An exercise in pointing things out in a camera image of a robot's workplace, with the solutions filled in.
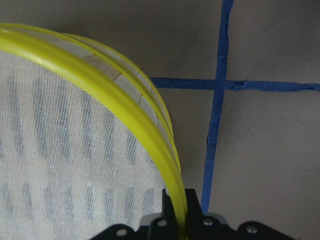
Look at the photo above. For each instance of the yellow steamer layer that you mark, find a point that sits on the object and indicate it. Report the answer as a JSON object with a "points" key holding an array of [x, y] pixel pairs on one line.
{"points": [[83, 144], [136, 70]]}

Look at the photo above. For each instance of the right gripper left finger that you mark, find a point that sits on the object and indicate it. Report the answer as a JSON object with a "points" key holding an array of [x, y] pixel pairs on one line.
{"points": [[167, 209]]}

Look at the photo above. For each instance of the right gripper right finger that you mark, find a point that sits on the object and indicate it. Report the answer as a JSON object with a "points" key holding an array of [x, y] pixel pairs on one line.
{"points": [[194, 211]]}

